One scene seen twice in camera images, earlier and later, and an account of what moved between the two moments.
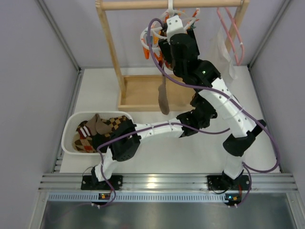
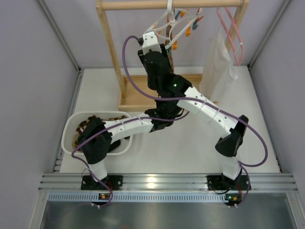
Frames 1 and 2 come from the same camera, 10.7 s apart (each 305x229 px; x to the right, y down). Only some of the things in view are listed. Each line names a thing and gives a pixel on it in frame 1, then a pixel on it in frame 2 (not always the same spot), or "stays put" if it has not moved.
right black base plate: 225,182 stays put
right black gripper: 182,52 to 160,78
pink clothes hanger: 236,29 stays put
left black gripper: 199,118 to 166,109
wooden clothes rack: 141,93 stays put
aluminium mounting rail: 140,188 stays put
